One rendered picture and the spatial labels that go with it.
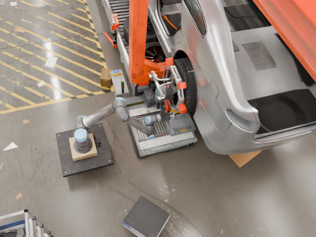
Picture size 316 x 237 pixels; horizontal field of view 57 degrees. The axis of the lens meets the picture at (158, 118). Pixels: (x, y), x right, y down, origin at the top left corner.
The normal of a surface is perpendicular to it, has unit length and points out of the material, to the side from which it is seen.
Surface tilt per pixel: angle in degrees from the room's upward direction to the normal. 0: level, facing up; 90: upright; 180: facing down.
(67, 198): 0
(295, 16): 0
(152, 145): 0
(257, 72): 22
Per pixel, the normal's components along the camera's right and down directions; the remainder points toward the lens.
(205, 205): 0.09, -0.54
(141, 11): 0.31, 0.81
